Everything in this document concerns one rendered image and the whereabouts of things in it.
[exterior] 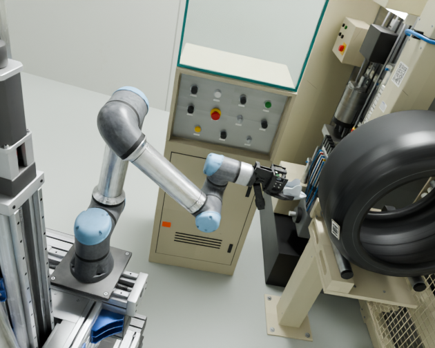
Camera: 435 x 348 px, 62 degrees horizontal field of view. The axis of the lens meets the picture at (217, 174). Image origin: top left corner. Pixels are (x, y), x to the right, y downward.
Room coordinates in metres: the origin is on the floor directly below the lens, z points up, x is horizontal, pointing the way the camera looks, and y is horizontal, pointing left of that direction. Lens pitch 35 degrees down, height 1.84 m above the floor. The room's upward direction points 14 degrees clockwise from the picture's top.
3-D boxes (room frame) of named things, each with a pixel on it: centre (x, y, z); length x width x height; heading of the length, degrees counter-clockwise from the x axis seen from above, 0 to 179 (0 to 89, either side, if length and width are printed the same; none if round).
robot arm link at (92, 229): (0.86, 0.36, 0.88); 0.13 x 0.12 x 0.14; 3
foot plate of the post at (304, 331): (1.38, -0.61, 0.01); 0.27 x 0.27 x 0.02; 6
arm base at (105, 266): (0.85, 0.36, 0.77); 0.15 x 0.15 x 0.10
